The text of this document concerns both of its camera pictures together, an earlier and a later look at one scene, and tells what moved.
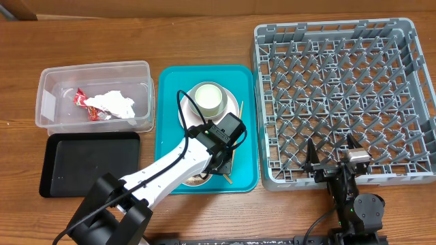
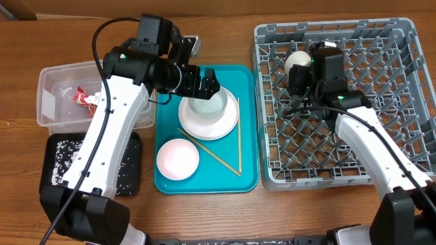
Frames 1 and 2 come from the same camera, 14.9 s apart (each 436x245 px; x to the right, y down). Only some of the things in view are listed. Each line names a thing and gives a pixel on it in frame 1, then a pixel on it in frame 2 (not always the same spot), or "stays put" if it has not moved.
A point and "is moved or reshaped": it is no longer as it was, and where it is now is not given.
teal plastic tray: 172,80 stays put
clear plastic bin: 56,88 stays put
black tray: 73,161 stays put
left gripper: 226,167 -> 191,88
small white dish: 197,180 is moved or reshaped
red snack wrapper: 93,113 stays put
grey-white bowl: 210,97 stays put
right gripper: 325,170 -> 296,73
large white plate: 191,120 stays put
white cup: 208,98 -> 296,58
